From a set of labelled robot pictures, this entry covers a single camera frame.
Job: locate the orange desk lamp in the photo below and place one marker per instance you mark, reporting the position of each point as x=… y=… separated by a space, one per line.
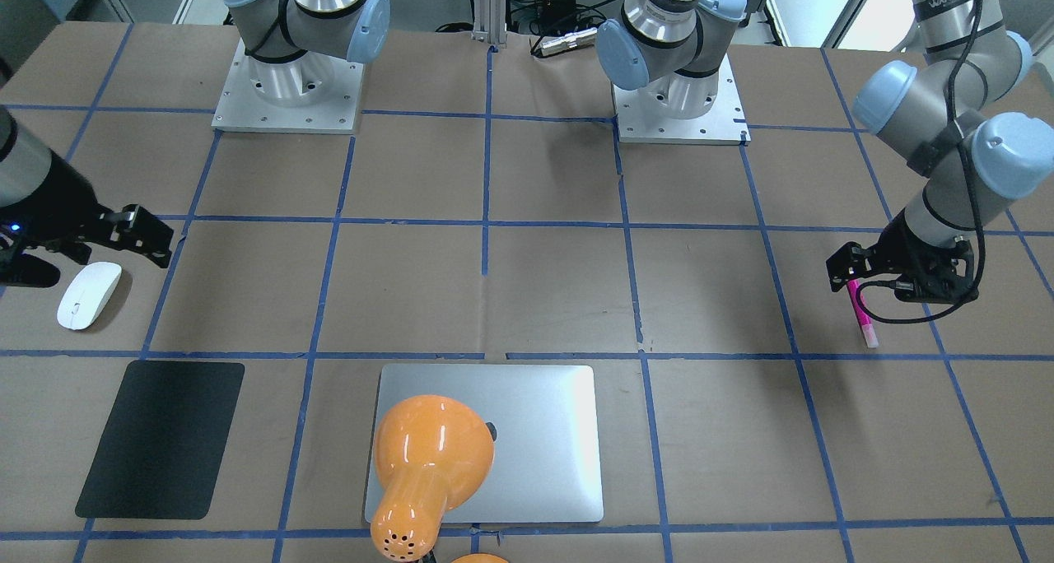
x=431 y=454

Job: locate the black mousepad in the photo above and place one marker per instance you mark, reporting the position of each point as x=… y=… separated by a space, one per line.
x=160 y=452

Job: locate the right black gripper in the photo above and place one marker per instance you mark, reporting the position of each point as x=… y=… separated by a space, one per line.
x=67 y=207

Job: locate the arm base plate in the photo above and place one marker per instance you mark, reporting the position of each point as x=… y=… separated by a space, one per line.
x=314 y=94
x=682 y=110

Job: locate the pink marker pen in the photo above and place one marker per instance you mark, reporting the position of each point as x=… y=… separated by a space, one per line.
x=865 y=323

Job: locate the grey closed laptop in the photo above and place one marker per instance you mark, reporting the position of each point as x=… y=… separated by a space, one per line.
x=547 y=468

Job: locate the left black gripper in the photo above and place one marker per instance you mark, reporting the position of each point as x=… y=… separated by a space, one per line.
x=895 y=241

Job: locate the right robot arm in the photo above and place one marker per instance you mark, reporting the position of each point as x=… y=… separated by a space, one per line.
x=105 y=142

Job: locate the white computer mouse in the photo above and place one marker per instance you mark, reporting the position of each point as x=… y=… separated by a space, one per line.
x=87 y=295

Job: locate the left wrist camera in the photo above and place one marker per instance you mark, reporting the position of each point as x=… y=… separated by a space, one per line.
x=937 y=278

